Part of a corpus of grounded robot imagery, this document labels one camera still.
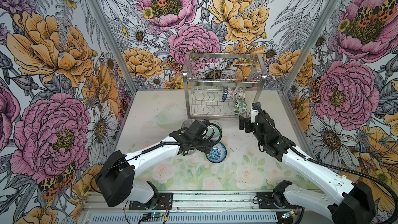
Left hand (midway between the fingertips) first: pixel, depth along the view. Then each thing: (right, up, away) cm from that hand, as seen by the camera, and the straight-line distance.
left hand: (203, 145), depth 83 cm
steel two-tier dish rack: (+14, +35, +34) cm, 51 cm away
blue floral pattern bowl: (+8, -5, +4) cm, 10 cm away
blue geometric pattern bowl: (+16, +30, +31) cm, 46 cm away
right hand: (+23, +14, -3) cm, 27 cm away
